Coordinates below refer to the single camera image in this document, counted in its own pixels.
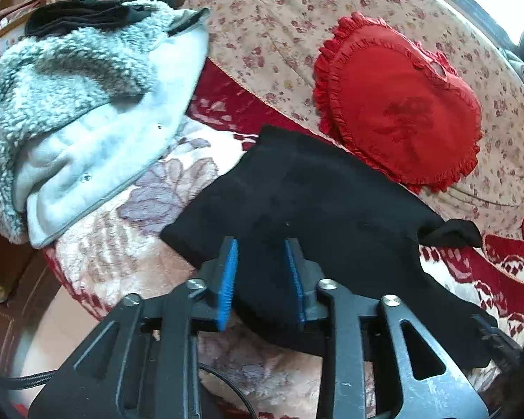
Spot black pants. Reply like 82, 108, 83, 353
161, 127, 489, 370

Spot red and white plush blanket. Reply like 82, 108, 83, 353
45, 63, 524, 418

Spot large red heart pillow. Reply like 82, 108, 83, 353
313, 12, 482, 192

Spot grey fleece jacket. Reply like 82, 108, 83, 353
0, 0, 210, 248

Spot black garment on jacket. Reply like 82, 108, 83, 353
24, 0, 152, 39

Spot floral beige quilt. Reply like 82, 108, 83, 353
184, 0, 524, 237

